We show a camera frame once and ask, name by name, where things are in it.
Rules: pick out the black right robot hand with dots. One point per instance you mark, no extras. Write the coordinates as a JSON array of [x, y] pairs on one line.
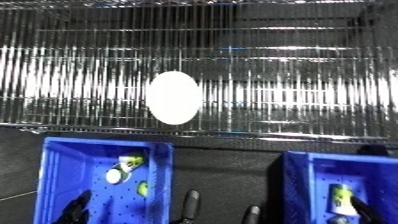
[[367, 211]]

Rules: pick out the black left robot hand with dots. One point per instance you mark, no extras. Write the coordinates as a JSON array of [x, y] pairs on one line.
[[77, 211]]

